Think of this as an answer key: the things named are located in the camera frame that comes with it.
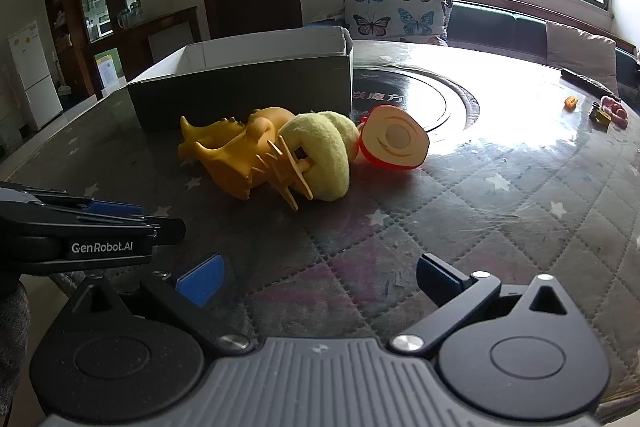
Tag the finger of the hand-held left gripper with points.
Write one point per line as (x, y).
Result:
(112, 208)
(165, 231)

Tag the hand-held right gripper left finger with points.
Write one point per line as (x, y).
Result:
(200, 281)

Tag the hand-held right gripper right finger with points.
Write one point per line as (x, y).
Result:
(439, 278)

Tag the yellow rubber duck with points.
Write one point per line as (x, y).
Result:
(235, 169)

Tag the yellow rubber dinosaur toy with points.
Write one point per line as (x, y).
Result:
(217, 133)

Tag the orange hair claw clip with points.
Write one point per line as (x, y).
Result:
(286, 178)

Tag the red toy apple half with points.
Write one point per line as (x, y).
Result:
(395, 137)

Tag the grey cardboard box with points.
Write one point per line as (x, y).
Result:
(240, 89)

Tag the yellow plush toy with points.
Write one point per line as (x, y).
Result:
(325, 147)

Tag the grey quilted star tablecloth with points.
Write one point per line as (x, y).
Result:
(500, 217)

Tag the white refrigerator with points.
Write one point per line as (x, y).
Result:
(32, 72)

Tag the black glass turntable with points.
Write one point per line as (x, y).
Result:
(435, 97)

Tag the small orange toy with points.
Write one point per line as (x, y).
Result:
(571, 103)

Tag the yellow toy car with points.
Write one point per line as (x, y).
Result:
(599, 116)

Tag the pink toy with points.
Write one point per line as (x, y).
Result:
(616, 109)

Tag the black remote control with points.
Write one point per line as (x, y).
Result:
(587, 83)

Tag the teal sofa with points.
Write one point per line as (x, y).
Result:
(500, 24)

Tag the large butterfly print pillow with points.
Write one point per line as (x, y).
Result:
(395, 17)

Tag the beige sofa cushion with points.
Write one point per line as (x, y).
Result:
(580, 52)

